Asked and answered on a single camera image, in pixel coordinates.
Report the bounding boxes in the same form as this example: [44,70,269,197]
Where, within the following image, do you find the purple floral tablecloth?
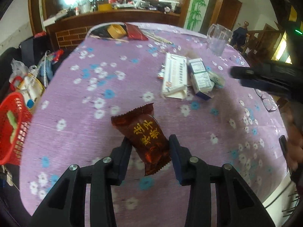
[20,23,288,215]

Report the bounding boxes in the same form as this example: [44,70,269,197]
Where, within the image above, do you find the eyeglasses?
[255,89,278,112]

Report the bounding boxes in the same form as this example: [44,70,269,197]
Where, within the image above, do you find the white medicine box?
[161,53,187,100]

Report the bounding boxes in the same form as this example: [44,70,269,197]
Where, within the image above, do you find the small red white vial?
[158,64,165,79]

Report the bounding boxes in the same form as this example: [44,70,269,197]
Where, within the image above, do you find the yellow tape roll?
[107,24,127,39]

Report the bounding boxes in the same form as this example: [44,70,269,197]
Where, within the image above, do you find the person's right hand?
[280,102,302,171]

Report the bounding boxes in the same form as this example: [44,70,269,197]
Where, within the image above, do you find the brown candy wrapper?
[111,103,171,176]

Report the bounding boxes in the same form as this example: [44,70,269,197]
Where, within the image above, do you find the wooden brick-pattern cabinet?
[46,9,185,50]

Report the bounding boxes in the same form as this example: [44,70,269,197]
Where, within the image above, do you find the clear glass mug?
[206,24,233,56]

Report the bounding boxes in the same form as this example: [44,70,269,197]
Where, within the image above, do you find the blue white small box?
[188,58,214,100]

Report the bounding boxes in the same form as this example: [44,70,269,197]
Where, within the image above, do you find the dark red packet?
[125,23,148,41]

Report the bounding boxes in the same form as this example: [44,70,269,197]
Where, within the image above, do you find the red plastic basket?
[1,92,32,166]

